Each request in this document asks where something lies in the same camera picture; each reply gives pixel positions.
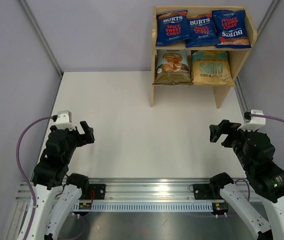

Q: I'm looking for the aluminium mounting rail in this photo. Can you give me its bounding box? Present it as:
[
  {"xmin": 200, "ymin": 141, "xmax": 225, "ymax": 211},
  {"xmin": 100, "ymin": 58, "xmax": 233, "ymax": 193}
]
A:
[{"xmin": 15, "ymin": 177, "xmax": 260, "ymax": 203}]

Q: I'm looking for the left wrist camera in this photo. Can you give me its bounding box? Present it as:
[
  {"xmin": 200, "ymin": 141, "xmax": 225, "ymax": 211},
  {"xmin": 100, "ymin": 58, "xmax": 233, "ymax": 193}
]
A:
[{"xmin": 53, "ymin": 110, "xmax": 76, "ymax": 131}]

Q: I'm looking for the aluminium frame post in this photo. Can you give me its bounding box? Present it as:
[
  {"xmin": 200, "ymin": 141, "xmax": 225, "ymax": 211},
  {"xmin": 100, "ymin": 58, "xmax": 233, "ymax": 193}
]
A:
[
  {"xmin": 257, "ymin": 0, "xmax": 281, "ymax": 34},
  {"xmin": 17, "ymin": 0, "xmax": 64, "ymax": 79}
]

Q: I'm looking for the light blue cassava chips bag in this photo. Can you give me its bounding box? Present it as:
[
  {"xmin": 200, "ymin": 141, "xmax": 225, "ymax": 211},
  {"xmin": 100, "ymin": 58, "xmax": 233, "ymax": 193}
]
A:
[{"xmin": 153, "ymin": 50, "xmax": 193, "ymax": 85}]

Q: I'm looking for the blue Burts bag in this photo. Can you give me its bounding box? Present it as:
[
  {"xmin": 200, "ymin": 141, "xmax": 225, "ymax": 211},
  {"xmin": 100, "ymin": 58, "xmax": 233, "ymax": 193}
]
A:
[
  {"xmin": 185, "ymin": 13, "xmax": 221, "ymax": 48},
  {"xmin": 212, "ymin": 9, "xmax": 251, "ymax": 49},
  {"xmin": 155, "ymin": 9, "xmax": 190, "ymax": 47}
]

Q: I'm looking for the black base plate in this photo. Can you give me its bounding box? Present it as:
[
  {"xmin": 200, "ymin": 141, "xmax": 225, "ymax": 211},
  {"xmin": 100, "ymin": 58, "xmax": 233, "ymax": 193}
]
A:
[
  {"xmin": 188, "ymin": 183, "xmax": 222, "ymax": 200},
  {"xmin": 80, "ymin": 183, "xmax": 106, "ymax": 200}
]

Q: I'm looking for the white slotted cable duct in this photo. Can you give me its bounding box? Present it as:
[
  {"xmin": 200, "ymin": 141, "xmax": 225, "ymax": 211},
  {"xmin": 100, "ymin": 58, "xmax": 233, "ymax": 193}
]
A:
[{"xmin": 72, "ymin": 202, "xmax": 213, "ymax": 213}]

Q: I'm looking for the right aluminium frame post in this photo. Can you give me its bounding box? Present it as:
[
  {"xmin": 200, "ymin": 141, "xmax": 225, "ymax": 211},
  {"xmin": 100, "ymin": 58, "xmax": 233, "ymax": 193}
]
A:
[{"xmin": 257, "ymin": 0, "xmax": 281, "ymax": 34}]

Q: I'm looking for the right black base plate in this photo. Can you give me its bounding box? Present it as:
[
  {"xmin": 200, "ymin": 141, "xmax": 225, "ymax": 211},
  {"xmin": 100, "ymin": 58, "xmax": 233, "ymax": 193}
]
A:
[{"xmin": 188, "ymin": 183, "xmax": 222, "ymax": 200}]

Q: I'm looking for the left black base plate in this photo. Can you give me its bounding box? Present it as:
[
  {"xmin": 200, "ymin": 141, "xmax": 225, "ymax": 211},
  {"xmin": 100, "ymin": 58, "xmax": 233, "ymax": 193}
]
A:
[{"xmin": 80, "ymin": 183, "xmax": 106, "ymax": 200}]

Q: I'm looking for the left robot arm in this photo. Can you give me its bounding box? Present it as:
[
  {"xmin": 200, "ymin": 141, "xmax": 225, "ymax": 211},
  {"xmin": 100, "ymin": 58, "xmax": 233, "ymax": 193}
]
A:
[{"xmin": 17, "ymin": 121, "xmax": 95, "ymax": 240}]

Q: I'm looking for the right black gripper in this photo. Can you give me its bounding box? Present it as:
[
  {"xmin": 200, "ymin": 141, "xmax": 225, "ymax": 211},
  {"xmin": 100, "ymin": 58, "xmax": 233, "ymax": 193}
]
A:
[{"xmin": 209, "ymin": 118, "xmax": 258, "ymax": 171}]

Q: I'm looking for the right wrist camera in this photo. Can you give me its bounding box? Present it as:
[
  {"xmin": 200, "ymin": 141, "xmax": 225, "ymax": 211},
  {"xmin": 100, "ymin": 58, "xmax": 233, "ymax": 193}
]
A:
[{"xmin": 238, "ymin": 109, "xmax": 266, "ymax": 132}]

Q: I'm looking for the yellow kettle chips bag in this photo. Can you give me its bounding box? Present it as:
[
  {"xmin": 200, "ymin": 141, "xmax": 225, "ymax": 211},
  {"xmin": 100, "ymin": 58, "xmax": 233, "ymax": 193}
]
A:
[{"xmin": 191, "ymin": 50, "xmax": 235, "ymax": 87}]

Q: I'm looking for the wooden two-tier shelf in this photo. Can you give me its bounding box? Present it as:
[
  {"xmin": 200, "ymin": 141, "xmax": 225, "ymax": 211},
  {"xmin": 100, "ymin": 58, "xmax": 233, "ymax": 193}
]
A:
[{"xmin": 151, "ymin": 5, "xmax": 258, "ymax": 109}]

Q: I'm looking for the left aluminium frame post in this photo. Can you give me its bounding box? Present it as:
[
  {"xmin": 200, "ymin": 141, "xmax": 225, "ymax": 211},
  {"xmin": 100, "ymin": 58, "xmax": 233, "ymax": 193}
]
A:
[{"xmin": 17, "ymin": 0, "xmax": 64, "ymax": 79}]

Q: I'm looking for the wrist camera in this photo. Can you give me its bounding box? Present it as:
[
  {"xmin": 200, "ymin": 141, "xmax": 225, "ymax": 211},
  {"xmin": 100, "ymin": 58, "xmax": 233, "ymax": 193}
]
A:
[
  {"xmin": 238, "ymin": 109, "xmax": 266, "ymax": 132},
  {"xmin": 53, "ymin": 110, "xmax": 76, "ymax": 131}
]

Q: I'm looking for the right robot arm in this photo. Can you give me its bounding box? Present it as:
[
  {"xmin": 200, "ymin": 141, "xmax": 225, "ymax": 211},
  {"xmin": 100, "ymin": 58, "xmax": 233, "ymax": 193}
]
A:
[{"xmin": 208, "ymin": 114, "xmax": 284, "ymax": 240}]

